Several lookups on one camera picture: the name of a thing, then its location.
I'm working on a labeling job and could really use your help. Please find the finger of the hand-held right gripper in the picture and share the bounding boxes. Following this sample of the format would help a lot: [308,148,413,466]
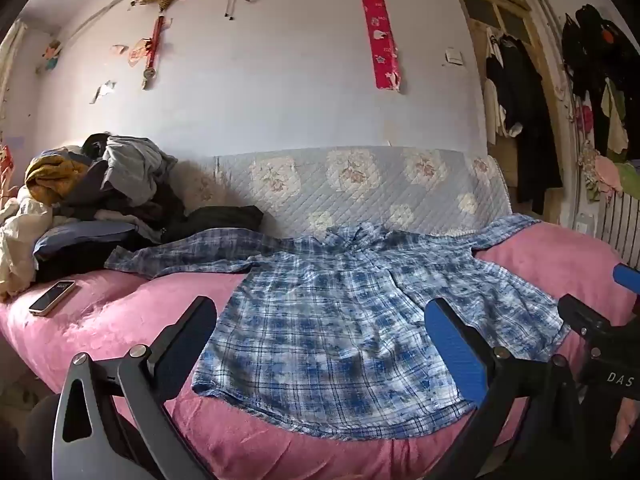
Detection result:
[612,262,640,306]
[557,294,626,346]

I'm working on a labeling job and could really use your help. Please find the dark hanging clothes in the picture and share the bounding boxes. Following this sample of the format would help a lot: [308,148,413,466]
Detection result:
[560,4,640,161]

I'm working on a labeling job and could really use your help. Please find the butterfly wall sticker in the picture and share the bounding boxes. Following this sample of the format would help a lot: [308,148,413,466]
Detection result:
[111,37,152,68]

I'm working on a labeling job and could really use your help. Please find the smartphone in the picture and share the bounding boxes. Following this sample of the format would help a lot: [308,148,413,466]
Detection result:
[28,280,77,317]

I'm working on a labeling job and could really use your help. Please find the yellow garment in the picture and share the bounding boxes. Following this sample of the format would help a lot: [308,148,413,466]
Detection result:
[25,155,93,202]

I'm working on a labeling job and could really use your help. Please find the wooden door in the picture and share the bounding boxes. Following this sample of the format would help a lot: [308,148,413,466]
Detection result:
[445,0,568,221]

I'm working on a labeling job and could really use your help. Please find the cream cloth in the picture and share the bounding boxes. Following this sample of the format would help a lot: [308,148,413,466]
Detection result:
[0,197,57,302]

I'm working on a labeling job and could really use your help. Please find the pink and green cloths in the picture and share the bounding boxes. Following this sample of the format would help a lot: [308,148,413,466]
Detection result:
[579,145,640,203]

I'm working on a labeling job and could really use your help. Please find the black padded jacket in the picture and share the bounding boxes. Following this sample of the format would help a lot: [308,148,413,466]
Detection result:
[165,205,264,245]

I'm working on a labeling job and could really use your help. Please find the torn paper wall sticker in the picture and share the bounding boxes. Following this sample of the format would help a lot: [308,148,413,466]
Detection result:
[90,80,117,105]

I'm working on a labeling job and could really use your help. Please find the red tassel ornament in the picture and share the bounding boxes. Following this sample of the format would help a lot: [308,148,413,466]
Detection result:
[141,15,166,91]

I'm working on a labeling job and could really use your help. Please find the quilted floral sofa backrest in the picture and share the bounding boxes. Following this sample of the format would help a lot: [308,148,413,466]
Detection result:
[172,146,512,241]

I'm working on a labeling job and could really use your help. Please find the white radiator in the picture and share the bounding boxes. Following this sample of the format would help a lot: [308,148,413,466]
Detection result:
[597,192,640,259]

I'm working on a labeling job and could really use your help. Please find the red wall banner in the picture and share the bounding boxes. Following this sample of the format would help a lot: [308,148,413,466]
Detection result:
[351,0,402,93]

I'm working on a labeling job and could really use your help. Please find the grey garment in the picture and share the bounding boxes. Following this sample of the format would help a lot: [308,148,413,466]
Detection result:
[82,134,178,206]

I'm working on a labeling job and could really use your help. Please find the blue plaid shirt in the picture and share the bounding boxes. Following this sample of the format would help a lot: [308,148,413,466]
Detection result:
[104,214,571,442]

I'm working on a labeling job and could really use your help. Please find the black hanging coat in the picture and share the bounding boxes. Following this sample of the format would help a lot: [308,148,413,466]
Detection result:
[485,32,563,216]

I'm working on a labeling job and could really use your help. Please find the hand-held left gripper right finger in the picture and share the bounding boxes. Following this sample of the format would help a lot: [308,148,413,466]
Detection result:
[424,298,588,480]

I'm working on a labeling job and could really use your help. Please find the blue pillow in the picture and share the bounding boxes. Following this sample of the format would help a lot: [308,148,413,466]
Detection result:
[34,221,140,262]

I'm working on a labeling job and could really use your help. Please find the pink fleece blanket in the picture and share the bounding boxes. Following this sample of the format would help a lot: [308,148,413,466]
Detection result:
[0,220,636,480]

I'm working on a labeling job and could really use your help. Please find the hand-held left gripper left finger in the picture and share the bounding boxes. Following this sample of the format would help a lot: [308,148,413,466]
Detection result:
[51,296,218,480]

